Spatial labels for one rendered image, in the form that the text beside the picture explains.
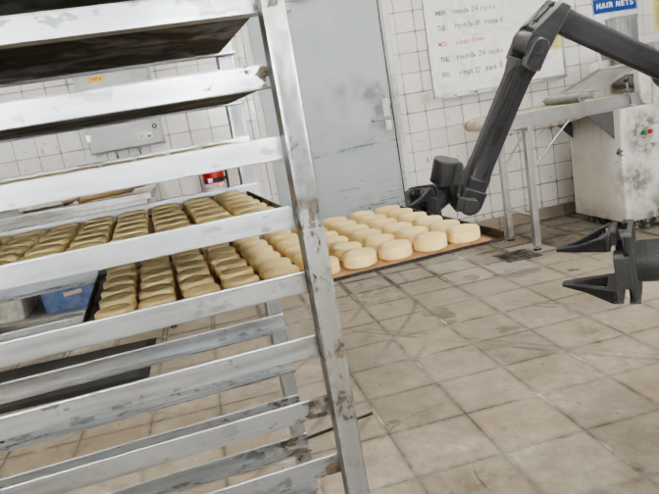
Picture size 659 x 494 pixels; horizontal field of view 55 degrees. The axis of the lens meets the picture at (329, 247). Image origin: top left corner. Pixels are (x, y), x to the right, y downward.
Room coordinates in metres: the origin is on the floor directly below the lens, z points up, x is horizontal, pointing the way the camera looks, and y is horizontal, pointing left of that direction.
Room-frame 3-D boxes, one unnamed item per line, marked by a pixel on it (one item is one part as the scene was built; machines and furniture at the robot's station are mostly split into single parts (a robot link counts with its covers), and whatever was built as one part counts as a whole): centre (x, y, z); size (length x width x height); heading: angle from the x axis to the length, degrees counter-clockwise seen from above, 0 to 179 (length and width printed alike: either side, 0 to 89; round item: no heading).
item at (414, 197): (1.40, -0.21, 0.93); 0.09 x 0.07 x 0.07; 149
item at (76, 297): (4.10, 1.72, 0.36); 0.47 x 0.38 x 0.26; 12
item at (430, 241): (0.92, -0.15, 0.96); 0.05 x 0.05 x 0.02
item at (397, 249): (0.91, -0.09, 0.96); 0.05 x 0.05 x 0.02
